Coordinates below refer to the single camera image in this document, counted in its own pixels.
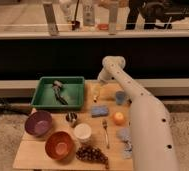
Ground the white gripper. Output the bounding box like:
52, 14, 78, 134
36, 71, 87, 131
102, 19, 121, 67
97, 69, 112, 84

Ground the yellow banana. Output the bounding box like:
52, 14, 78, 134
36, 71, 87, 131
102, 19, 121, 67
93, 83, 102, 102

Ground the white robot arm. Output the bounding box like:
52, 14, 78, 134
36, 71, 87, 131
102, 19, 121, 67
98, 56, 180, 171

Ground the blue plastic cup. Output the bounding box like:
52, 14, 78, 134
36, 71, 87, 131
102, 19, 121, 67
115, 91, 126, 105

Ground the small metal cup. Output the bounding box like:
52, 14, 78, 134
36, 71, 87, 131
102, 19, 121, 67
66, 112, 77, 127

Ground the white cup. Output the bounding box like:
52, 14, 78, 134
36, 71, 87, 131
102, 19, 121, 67
74, 123, 92, 143

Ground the blue sponge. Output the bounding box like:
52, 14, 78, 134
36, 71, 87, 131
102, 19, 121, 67
91, 105, 109, 117

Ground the orange fruit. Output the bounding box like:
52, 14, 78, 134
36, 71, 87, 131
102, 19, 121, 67
112, 112, 125, 125

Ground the grey tool in tray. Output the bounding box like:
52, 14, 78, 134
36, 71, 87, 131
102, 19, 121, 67
52, 80, 68, 105

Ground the wooden board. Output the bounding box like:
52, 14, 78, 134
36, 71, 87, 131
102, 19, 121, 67
13, 81, 133, 171

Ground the green plastic tray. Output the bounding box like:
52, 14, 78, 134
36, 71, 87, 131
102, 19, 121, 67
31, 76, 85, 110

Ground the grey blue cloth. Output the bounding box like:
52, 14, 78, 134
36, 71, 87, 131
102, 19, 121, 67
116, 128, 132, 159

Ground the bunch of dark grapes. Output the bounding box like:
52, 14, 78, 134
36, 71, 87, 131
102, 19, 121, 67
76, 146, 109, 169

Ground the purple bowl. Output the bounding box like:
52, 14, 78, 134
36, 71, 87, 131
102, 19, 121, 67
25, 110, 52, 137

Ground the orange bowl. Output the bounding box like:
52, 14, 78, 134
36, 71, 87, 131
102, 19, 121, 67
45, 131, 74, 160

